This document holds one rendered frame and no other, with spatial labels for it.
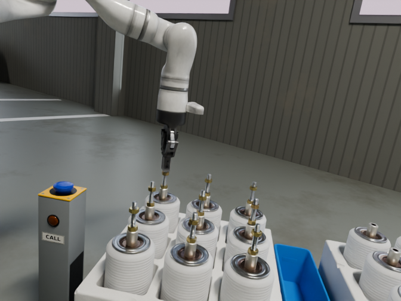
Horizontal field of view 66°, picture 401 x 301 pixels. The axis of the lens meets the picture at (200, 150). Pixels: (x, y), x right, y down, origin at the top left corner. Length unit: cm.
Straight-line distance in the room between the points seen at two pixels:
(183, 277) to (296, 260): 51
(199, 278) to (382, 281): 39
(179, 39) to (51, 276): 59
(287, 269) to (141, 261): 55
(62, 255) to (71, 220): 8
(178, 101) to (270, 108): 182
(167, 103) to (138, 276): 39
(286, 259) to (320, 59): 168
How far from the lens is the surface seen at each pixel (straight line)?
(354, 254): 90
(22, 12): 69
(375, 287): 81
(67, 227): 71
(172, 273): 61
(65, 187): 70
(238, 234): 73
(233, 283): 61
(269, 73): 254
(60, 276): 78
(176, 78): 75
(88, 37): 410
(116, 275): 65
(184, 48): 74
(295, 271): 106
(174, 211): 84
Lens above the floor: 60
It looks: 14 degrees down
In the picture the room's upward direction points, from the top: 8 degrees clockwise
